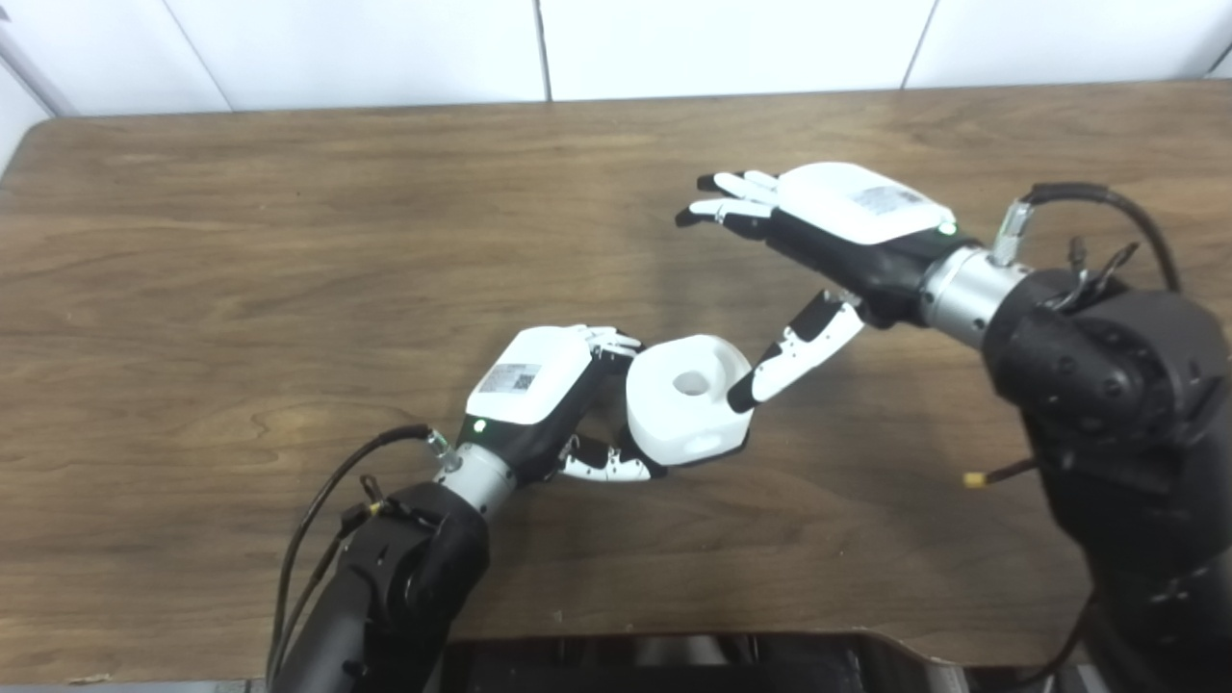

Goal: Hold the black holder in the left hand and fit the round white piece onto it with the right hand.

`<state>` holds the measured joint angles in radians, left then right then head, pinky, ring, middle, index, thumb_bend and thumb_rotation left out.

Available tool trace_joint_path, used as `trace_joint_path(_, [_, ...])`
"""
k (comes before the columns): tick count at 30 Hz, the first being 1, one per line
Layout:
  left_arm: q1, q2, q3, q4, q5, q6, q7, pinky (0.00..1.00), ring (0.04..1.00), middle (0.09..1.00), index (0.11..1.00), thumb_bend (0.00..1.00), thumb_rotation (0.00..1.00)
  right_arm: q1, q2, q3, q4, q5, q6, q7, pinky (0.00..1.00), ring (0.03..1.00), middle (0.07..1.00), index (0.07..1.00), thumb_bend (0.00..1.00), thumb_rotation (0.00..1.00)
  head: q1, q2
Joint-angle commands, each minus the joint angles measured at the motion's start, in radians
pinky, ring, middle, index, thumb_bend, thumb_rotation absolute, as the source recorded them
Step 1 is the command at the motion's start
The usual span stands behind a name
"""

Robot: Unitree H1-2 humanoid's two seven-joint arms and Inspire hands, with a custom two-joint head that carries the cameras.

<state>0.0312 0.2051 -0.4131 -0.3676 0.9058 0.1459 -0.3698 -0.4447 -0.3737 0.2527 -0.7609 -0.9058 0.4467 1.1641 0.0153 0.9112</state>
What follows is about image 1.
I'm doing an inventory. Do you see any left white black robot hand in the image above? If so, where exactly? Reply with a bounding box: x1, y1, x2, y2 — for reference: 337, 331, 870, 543
457, 324, 665, 485

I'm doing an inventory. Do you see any right arm thin wire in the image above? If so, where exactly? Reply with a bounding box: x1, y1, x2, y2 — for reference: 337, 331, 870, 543
1059, 239, 1142, 311

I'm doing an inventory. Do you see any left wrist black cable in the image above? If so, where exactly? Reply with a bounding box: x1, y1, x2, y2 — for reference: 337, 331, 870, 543
265, 424, 461, 689

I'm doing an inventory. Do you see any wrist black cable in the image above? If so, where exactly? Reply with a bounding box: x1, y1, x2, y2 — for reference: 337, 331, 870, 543
265, 424, 461, 689
991, 183, 1183, 295

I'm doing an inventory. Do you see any yellow-tipped thin cable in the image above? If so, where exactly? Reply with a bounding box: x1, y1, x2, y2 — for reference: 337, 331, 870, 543
964, 457, 1040, 489

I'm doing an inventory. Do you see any round white piece with holes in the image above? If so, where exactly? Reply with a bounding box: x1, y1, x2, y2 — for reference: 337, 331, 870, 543
626, 334, 754, 469

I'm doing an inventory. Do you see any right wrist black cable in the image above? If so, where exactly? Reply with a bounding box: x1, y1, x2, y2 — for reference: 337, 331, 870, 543
991, 183, 1183, 295

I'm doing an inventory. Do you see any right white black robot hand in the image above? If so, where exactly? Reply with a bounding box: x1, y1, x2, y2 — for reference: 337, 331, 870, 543
675, 162, 963, 415

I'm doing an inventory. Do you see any arm thin wire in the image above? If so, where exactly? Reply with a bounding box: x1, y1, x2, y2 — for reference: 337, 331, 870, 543
1059, 239, 1142, 311
274, 474, 388, 665

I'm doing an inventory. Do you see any left arm thin wire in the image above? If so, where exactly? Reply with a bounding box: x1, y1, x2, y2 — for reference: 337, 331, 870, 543
274, 474, 388, 665

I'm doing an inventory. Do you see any black robot torso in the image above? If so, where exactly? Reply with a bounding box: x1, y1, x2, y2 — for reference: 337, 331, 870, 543
438, 630, 973, 693

